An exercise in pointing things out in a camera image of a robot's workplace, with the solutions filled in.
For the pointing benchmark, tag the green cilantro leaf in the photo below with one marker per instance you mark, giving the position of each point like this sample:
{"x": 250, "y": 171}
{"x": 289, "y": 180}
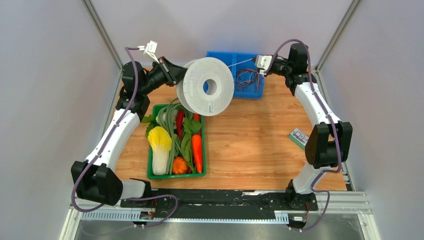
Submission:
{"x": 151, "y": 122}

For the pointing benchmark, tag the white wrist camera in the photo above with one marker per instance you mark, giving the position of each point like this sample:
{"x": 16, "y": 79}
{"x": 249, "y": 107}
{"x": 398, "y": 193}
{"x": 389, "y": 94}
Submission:
{"x": 263, "y": 63}
{"x": 149, "y": 49}

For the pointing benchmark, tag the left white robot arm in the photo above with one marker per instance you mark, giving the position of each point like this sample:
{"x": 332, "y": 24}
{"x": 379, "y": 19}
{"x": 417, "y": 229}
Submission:
{"x": 94, "y": 178}

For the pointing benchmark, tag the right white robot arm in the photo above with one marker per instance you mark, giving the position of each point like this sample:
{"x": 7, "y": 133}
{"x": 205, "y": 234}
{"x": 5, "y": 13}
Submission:
{"x": 329, "y": 142}

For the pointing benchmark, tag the red chili pepper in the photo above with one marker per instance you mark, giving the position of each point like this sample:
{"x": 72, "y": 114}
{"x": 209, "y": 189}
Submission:
{"x": 179, "y": 123}

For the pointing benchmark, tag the large orange carrot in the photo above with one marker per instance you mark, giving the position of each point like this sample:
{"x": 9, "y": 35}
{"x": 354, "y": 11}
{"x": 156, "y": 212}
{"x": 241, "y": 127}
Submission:
{"x": 197, "y": 149}

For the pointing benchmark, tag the small orange carrot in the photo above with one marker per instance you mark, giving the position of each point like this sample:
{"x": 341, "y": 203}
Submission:
{"x": 197, "y": 123}

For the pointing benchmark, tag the green white small box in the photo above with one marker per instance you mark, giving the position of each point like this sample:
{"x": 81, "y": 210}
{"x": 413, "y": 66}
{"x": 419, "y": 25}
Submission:
{"x": 299, "y": 138}

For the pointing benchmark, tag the green plastic tray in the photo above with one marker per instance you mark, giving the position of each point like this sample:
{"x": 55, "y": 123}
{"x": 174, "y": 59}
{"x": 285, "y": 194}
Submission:
{"x": 150, "y": 175}

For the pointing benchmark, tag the green spinach leaf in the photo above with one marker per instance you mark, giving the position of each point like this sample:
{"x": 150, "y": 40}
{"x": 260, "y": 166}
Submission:
{"x": 188, "y": 131}

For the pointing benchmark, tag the yellow napa cabbage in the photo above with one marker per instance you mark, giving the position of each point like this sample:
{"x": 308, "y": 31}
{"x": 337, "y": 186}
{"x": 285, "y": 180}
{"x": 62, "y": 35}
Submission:
{"x": 161, "y": 145}

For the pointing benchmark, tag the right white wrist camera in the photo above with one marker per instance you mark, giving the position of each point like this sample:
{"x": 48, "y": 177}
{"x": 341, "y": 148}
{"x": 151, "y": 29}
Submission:
{"x": 263, "y": 63}

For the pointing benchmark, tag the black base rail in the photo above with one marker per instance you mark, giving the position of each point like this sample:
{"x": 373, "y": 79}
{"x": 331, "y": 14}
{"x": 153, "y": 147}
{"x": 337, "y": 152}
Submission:
{"x": 225, "y": 205}

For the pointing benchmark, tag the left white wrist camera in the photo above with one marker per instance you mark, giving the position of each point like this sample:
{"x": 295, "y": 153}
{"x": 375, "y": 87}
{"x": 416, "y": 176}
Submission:
{"x": 149, "y": 49}

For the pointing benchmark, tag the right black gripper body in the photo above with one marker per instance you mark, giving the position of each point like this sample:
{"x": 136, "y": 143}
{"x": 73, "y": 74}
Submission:
{"x": 282, "y": 67}

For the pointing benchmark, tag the white perforated spool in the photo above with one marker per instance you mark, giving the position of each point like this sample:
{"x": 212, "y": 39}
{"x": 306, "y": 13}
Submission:
{"x": 207, "y": 87}

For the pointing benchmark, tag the green long beans bundle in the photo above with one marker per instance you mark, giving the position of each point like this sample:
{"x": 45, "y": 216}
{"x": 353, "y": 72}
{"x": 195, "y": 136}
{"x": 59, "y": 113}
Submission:
{"x": 167, "y": 118}

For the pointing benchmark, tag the blue two-compartment bin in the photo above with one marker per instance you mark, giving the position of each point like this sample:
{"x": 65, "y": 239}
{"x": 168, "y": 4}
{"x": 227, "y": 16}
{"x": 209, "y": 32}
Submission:
{"x": 248, "y": 84}

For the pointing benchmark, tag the orange pumpkin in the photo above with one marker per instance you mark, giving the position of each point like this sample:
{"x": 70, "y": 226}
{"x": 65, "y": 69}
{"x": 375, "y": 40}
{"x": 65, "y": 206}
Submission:
{"x": 179, "y": 166}

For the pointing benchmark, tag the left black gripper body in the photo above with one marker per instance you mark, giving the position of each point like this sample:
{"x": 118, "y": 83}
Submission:
{"x": 163, "y": 74}

